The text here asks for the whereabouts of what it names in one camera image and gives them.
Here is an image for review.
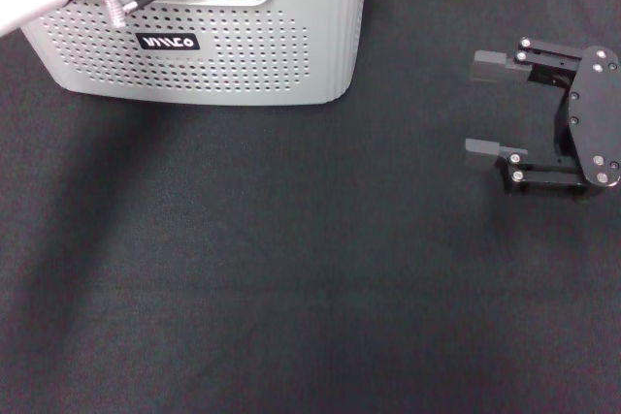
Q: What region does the grey perforated storage basket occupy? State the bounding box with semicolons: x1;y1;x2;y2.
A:
19;0;378;108

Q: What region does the left gripper cable with connector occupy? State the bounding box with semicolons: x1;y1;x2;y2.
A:
100;0;163;30

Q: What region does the black tablecloth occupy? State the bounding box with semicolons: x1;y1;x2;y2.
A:
0;0;621;414

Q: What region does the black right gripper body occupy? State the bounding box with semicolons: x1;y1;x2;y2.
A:
551;44;621;189

